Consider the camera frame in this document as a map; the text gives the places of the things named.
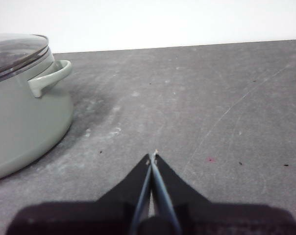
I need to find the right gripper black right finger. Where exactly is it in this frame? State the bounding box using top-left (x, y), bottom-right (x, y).
top-left (153, 152), bottom-right (296, 235)

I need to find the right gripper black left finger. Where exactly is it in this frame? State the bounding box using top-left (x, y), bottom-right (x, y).
top-left (5, 153), bottom-right (153, 235)

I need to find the glass lid with green knob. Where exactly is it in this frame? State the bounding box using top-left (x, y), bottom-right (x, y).
top-left (0, 33), bottom-right (50, 85)

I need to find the sage green electric cooking pot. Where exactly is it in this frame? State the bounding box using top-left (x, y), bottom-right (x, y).
top-left (0, 47), bottom-right (74, 182)

